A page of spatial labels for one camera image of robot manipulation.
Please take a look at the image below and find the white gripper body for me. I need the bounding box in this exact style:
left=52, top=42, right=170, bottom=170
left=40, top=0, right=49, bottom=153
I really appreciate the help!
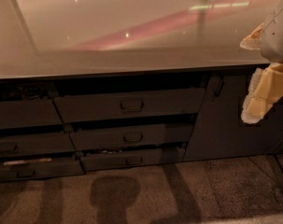
left=261, top=0, right=283, bottom=63

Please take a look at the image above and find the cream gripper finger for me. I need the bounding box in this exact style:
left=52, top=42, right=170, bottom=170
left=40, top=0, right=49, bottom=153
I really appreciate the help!
left=241, top=63, right=283, bottom=124
left=240, top=23, right=264, bottom=50

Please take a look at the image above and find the dark cabinet door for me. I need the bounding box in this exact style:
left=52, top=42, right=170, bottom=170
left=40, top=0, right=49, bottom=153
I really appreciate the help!
left=184, top=74, right=283, bottom=161

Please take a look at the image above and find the dark counter cabinet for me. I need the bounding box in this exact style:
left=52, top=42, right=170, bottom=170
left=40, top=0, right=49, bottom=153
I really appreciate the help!
left=0, top=66, right=283, bottom=174

